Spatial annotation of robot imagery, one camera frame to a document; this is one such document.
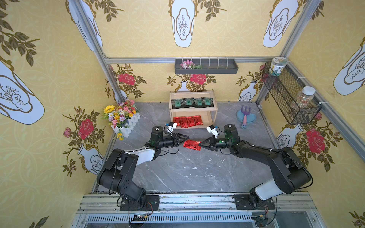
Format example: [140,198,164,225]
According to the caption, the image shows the small circuit board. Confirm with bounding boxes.
[133,214,148,222]

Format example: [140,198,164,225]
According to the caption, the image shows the green tea bag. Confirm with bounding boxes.
[183,97,195,108]
[194,98,207,108]
[203,97,214,107]
[171,99,185,109]

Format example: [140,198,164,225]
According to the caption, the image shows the patterned tin jar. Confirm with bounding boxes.
[269,57,288,76]

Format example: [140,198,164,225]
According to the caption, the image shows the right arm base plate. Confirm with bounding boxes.
[232,194,276,210]

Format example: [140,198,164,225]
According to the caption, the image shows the purple pink toy rake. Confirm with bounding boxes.
[241,105,251,129]

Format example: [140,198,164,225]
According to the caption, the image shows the wooden two-tier shelf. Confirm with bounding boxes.
[169,90,218,129]

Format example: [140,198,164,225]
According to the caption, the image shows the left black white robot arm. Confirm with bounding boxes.
[97,126,189,209]

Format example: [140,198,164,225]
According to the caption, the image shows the black wire wall basket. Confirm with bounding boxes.
[262,62,322,125]

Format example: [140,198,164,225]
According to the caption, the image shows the grey wall tray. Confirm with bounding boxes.
[175,58,239,75]

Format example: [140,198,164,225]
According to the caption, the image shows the glass jar white lid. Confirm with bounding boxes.
[290,86,316,110]

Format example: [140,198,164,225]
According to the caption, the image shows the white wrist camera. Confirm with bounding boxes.
[164,122,177,134]
[206,124,220,138]

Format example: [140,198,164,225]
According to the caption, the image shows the blue dustpan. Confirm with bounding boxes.
[237,110,256,124]

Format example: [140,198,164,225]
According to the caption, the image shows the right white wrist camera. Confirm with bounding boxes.
[206,124,220,138]

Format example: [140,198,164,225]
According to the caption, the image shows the red tea bag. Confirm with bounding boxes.
[173,117,181,126]
[194,115,203,125]
[183,140,201,151]
[186,116,196,127]
[179,116,189,128]

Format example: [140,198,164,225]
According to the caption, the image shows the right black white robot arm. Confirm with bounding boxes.
[199,124,313,207]

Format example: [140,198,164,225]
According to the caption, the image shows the aluminium rail frame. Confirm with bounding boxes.
[71,192,325,228]

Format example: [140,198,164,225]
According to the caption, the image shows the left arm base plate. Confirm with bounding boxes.
[119,195,160,211]

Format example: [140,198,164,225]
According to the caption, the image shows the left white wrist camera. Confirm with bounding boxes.
[164,122,177,134]

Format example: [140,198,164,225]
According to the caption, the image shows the pink flowers in tray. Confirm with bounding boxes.
[180,59,202,69]

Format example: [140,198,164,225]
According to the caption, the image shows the flower bouquet white fence pot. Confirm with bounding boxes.
[103,100,141,141]

